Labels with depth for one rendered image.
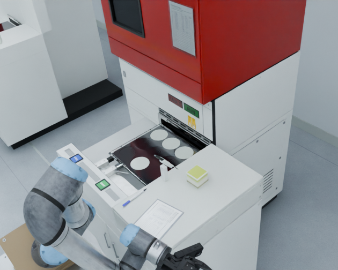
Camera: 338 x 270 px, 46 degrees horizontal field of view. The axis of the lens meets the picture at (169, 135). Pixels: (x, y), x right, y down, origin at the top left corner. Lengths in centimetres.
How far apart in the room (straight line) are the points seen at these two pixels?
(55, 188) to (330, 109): 268
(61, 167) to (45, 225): 17
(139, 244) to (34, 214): 35
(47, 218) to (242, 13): 120
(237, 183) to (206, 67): 55
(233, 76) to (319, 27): 142
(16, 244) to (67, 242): 56
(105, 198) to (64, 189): 68
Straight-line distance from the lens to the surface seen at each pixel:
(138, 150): 216
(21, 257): 179
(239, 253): 215
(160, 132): 225
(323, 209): 310
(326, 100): 346
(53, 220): 120
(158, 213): 174
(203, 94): 184
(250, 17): 191
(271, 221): 296
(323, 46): 329
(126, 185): 200
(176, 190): 182
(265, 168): 266
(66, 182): 120
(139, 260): 142
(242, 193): 181
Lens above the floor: 229
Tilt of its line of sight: 39 degrees down
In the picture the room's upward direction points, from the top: 7 degrees counter-clockwise
